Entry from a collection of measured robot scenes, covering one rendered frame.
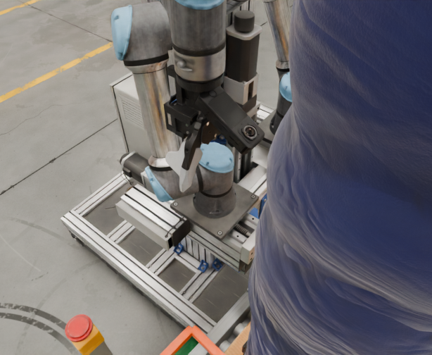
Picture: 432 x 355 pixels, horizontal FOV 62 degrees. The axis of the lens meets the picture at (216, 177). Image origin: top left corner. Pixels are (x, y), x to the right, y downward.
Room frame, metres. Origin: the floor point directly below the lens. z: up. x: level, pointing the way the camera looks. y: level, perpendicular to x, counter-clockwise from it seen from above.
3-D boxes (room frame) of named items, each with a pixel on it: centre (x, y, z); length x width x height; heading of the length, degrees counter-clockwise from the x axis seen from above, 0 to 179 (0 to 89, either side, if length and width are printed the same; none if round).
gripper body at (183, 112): (0.48, 0.03, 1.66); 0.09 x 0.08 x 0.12; 52
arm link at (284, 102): (1.18, -0.30, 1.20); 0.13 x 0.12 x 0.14; 172
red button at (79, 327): (0.35, 0.37, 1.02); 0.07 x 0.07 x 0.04
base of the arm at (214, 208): (0.78, 0.00, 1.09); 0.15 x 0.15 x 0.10
